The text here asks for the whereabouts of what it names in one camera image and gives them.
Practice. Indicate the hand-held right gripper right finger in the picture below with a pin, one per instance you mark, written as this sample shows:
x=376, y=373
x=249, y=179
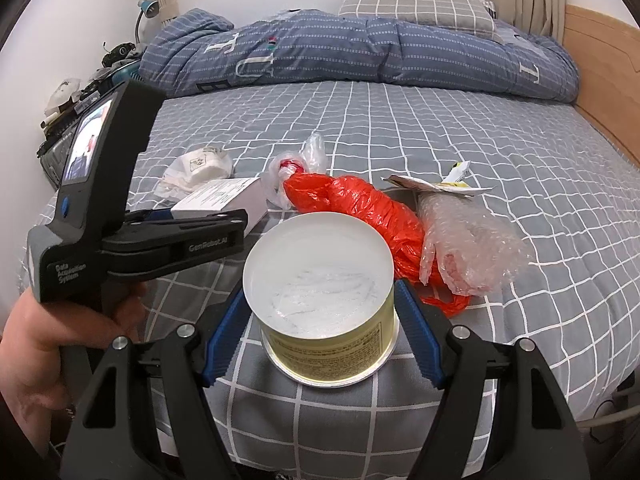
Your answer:
x=419, y=335

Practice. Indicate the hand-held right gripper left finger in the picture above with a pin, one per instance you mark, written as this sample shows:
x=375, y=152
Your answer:
x=226, y=332

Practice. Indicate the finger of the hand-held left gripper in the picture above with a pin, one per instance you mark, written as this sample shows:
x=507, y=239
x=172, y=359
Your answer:
x=210, y=221

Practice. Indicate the white cardboard box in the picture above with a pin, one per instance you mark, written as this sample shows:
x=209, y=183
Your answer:
x=220, y=192

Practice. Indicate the pale yellow round can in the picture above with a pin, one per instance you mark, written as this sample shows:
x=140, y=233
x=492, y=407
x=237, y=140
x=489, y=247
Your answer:
x=320, y=280

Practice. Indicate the clear red-printed plastic bag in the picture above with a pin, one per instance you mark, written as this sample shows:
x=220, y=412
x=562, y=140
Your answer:
x=312, y=155

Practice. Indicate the orange plastic bag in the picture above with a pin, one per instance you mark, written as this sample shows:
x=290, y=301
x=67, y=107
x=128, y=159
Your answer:
x=370, y=210

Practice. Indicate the person's left hand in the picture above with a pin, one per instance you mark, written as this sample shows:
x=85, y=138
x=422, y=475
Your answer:
x=35, y=350

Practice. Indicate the grey ribbed suitcase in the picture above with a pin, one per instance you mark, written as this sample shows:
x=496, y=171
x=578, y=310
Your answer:
x=52, y=155

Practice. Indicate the white printed crumpled napkin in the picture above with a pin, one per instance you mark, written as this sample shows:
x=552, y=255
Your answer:
x=200, y=165

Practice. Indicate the white rounded object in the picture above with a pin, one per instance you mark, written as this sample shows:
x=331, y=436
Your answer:
x=65, y=92

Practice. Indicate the clear crumpled plastic bag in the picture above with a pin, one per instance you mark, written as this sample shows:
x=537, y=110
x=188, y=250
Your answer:
x=470, y=240

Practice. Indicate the teal suitcase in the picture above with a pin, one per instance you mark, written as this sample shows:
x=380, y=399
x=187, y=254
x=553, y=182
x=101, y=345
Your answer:
x=125, y=71

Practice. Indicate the dark clutter pile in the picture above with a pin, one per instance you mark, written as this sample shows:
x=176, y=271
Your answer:
x=120, y=55

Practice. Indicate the yellow white flat wrapper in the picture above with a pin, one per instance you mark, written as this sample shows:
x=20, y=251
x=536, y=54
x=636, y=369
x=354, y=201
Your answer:
x=457, y=187

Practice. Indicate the small white sachet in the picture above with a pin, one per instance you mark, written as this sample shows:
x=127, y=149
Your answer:
x=457, y=170

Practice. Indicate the blue desk lamp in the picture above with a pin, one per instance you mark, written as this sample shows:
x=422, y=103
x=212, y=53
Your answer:
x=148, y=6

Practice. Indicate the grey checked bed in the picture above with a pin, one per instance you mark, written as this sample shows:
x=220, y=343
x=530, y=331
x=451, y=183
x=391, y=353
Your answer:
x=450, y=125

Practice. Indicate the blue striped quilt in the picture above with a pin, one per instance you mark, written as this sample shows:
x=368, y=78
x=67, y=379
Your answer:
x=350, y=50

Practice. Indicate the grey checked pillow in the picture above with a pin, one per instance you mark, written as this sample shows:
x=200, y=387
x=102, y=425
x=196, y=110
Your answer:
x=415, y=5

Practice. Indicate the wooden bed frame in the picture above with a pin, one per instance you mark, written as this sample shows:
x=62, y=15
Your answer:
x=605, y=60

